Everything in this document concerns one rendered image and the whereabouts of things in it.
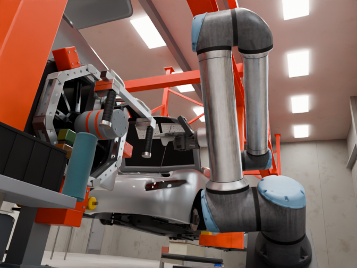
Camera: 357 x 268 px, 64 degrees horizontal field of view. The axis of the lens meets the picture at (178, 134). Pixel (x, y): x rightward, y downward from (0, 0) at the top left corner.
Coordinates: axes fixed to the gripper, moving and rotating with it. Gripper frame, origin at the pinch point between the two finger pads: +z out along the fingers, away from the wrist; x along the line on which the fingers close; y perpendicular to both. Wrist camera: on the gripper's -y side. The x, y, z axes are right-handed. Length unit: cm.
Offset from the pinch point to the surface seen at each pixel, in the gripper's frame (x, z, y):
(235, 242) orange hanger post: 329, 44, 112
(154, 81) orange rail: 327, 180, -169
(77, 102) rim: -17.8, 36.5, -18.1
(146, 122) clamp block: -1.9, 6.9, -7.7
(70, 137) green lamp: -55, 3, 8
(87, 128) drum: -24.6, 23.6, -2.4
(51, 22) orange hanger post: -52, 18, -37
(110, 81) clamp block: -34.3, 4.4, -17.9
